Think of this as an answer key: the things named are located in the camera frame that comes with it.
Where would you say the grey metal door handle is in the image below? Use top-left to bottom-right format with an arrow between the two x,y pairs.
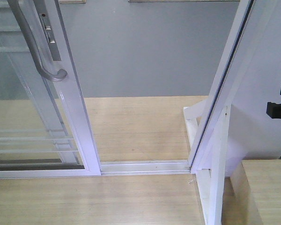
7,0 -> 67,82

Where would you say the white sliding glass door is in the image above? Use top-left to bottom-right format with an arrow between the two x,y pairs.
0,0 -> 102,180

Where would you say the aluminium door floor track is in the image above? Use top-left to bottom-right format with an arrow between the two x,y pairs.
101,160 -> 190,176

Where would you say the white fixed glass door panel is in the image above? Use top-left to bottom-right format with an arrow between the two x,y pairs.
0,0 -> 80,165

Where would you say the light wooden box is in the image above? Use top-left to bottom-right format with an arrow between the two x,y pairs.
230,159 -> 281,225

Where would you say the light wooden floor platform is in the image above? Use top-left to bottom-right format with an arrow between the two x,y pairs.
0,96 -> 204,225

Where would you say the white door frame post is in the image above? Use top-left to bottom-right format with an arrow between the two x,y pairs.
183,0 -> 254,225

